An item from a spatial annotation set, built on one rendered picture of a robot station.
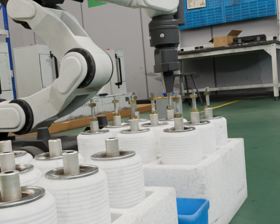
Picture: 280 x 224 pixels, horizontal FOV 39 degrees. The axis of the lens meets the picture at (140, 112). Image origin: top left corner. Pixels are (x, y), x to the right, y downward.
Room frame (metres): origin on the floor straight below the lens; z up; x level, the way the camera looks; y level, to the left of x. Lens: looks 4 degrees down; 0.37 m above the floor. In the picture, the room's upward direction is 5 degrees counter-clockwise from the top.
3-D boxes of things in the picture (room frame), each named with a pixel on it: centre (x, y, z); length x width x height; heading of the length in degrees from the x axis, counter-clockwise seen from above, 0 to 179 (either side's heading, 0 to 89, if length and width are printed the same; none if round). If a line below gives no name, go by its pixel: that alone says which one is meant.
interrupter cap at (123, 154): (0.66, 0.05, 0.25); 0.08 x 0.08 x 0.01
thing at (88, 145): (1.03, 0.12, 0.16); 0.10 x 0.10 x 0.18
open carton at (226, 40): (5.69, -1.31, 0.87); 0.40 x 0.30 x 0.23; 47
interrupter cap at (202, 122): (1.02, -0.14, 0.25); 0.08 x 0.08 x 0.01
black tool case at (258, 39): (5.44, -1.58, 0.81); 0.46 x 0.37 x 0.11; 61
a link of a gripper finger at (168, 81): (1.17, -0.09, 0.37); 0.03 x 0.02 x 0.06; 103
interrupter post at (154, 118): (1.08, -0.04, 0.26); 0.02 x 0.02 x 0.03
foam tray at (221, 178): (1.08, -0.04, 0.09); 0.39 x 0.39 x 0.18; 63
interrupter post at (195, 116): (1.02, -0.14, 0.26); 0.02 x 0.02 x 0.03
